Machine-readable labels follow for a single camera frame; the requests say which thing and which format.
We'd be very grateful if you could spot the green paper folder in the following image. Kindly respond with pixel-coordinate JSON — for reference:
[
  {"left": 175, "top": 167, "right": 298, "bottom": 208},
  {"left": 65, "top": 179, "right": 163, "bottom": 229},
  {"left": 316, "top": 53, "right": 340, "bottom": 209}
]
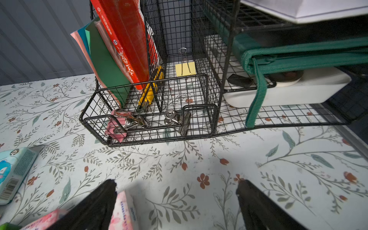
[{"left": 71, "top": 17, "right": 131, "bottom": 107}]

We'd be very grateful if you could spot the white plastic case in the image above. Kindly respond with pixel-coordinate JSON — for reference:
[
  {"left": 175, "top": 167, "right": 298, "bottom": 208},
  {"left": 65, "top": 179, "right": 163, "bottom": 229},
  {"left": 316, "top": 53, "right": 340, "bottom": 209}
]
[{"left": 204, "top": 34, "right": 351, "bottom": 108}]

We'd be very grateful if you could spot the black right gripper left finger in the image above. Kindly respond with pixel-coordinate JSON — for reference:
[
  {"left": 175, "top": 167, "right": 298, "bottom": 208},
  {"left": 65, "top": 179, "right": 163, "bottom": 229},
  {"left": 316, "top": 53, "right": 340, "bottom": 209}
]
[{"left": 49, "top": 179, "right": 117, "bottom": 230}]

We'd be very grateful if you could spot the black wire desk organizer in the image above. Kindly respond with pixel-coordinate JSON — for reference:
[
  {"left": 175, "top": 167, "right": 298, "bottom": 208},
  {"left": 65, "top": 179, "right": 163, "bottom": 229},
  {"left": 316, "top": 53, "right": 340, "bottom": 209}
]
[{"left": 80, "top": 1, "right": 368, "bottom": 147}]

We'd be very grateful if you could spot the yellow sticky note pad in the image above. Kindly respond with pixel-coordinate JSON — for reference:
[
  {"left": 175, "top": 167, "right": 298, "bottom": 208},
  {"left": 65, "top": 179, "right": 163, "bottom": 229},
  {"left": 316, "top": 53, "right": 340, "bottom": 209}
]
[{"left": 175, "top": 62, "right": 196, "bottom": 77}]

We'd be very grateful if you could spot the red book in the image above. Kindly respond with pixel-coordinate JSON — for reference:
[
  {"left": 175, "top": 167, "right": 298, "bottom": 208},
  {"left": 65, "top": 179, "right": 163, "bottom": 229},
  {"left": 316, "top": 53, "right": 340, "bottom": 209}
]
[{"left": 91, "top": 0, "right": 149, "bottom": 91}]

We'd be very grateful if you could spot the silver bulldog clip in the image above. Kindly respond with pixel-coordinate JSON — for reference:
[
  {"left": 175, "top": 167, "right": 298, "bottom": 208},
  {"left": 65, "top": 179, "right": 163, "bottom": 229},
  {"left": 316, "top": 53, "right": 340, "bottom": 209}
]
[{"left": 164, "top": 109, "right": 192, "bottom": 136}]

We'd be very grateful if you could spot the teal cartoon tissue pack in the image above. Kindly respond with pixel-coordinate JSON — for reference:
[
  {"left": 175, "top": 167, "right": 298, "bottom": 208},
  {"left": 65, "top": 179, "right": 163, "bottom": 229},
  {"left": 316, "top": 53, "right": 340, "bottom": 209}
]
[{"left": 1, "top": 148, "right": 38, "bottom": 206}]

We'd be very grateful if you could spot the pink binder clip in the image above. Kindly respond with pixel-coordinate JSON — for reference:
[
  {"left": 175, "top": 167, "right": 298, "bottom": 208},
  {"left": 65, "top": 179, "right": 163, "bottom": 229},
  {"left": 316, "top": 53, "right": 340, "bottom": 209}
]
[{"left": 105, "top": 109, "right": 136, "bottom": 143}]

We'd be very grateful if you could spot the yellow utility knife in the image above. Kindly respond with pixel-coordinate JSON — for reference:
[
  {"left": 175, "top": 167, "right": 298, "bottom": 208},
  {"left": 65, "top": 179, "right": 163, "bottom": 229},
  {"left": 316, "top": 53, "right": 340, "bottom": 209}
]
[{"left": 138, "top": 66, "right": 164, "bottom": 110}]

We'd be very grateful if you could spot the pink floral tissue pack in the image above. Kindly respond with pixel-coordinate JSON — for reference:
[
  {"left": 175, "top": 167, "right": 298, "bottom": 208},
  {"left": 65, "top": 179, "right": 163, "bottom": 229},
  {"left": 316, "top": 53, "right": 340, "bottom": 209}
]
[{"left": 108, "top": 190, "right": 139, "bottom": 230}]

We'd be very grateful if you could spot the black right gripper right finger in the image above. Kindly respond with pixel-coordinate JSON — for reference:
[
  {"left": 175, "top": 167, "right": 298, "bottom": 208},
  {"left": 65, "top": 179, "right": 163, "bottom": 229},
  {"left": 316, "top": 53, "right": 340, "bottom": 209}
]
[{"left": 236, "top": 180, "right": 306, "bottom": 230}]

